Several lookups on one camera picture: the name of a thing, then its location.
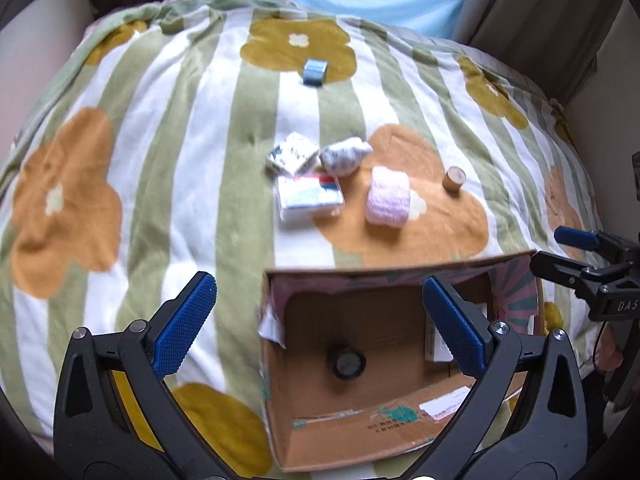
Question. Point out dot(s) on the open cardboard box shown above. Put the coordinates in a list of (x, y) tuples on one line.
[(410, 387)]

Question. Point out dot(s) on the red blue floss pick box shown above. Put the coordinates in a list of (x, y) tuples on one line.
[(308, 195)]

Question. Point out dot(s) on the brown right curtain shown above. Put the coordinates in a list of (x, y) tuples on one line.
[(553, 42)]

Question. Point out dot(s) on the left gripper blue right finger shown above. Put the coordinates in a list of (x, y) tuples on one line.
[(457, 327)]

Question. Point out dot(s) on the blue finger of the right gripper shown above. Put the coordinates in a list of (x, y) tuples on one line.
[(559, 270), (583, 240)]

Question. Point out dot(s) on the person's hand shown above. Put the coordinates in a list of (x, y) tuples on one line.
[(607, 355)]

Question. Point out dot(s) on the blue white barcode box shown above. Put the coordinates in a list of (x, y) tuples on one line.
[(442, 332)]

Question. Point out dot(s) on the white black patterned packet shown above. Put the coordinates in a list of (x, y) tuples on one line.
[(292, 154)]

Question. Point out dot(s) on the white patterned sock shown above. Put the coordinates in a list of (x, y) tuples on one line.
[(342, 158)]

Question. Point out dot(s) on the white cushioned headboard panel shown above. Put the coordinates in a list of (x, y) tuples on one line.
[(34, 46)]

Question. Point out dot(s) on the small blue cube box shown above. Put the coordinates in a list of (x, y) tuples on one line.
[(314, 72)]

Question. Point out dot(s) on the small wooden cylinder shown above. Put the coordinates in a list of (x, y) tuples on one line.
[(453, 180)]

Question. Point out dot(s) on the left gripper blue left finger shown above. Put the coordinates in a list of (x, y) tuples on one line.
[(177, 322)]

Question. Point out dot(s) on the floral striped fleece blanket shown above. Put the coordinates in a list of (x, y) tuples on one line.
[(145, 162)]

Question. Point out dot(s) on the pink towel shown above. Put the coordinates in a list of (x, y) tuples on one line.
[(388, 200)]

